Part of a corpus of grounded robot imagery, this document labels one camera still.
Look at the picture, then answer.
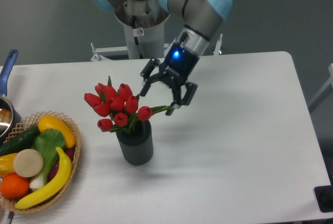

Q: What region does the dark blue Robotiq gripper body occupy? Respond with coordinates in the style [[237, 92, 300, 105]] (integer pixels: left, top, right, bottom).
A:
[[151, 43, 199, 98]]

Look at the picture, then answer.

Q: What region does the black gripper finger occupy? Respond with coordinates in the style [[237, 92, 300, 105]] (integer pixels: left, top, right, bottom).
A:
[[140, 58, 160, 97], [165, 82, 198, 116]]

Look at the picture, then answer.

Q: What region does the red tulip bouquet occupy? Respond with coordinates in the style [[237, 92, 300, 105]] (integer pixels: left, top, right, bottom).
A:
[[84, 78, 172, 136]]

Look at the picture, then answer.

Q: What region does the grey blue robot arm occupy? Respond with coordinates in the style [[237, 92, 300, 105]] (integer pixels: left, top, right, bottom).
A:
[[92, 0, 233, 115]]

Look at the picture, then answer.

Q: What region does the dark grey ribbed vase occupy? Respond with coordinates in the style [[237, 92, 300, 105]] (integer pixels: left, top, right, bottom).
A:
[[116, 121, 153, 166]]

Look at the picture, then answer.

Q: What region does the dark red vegetable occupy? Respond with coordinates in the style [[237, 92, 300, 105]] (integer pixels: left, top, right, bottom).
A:
[[49, 148, 75, 181]]

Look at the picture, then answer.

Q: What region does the green bok choy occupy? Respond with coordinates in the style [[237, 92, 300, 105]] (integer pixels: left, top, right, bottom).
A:
[[30, 128, 65, 191]]

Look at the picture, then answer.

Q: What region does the woven wicker basket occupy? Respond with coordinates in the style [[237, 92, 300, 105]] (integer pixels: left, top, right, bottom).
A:
[[1, 111, 81, 214]]

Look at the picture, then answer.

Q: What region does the green cucumber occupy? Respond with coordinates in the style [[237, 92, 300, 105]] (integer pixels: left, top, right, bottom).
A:
[[1, 126, 40, 156]]

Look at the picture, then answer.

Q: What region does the yellow banana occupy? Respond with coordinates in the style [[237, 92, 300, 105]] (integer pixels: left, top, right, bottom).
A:
[[15, 147, 72, 209]]

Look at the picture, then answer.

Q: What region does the beige round disc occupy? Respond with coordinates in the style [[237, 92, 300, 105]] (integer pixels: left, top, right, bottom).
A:
[[13, 149, 44, 178]]

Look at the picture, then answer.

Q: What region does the black device at table edge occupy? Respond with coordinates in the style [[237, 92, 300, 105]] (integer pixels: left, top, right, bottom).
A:
[[314, 185, 332, 213]]

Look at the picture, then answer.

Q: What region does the yellow bell pepper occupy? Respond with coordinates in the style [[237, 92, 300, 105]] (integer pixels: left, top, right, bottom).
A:
[[0, 153, 17, 178]]

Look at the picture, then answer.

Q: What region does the orange fruit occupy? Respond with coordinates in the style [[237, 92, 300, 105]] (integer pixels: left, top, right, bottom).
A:
[[1, 174, 30, 199]]

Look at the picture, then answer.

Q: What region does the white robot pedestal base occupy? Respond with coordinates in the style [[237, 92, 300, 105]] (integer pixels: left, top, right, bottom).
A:
[[92, 0, 225, 59]]

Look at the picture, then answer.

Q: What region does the white frame at right edge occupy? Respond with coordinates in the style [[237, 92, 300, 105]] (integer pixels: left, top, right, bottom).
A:
[[308, 64, 332, 113]]

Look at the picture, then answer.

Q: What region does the blue handled saucepan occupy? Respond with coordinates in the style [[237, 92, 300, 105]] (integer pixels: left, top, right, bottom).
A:
[[1, 49, 21, 146]]

